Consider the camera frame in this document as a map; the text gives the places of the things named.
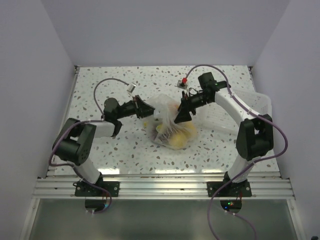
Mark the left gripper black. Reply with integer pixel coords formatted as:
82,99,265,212
115,95,160,120

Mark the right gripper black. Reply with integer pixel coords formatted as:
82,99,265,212
174,91,213,124

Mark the clear printed plastic bag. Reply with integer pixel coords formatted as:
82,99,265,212
143,94,198,150

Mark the yellow fake pear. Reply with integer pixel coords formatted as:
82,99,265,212
168,134,188,150

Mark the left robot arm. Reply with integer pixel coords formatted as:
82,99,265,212
48,95,155,197

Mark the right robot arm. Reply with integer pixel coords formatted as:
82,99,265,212
174,72,274,197

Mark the white plastic basket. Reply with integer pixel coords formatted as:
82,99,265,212
193,88,272,135

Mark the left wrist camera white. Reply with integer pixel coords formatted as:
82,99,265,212
127,83,136,94

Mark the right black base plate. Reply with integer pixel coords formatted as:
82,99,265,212
206,172,252,198

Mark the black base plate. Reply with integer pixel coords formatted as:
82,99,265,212
206,172,252,198
72,178,120,197

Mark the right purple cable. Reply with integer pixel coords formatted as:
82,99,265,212
184,64,288,240

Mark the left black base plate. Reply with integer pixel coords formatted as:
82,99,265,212
72,178,120,197

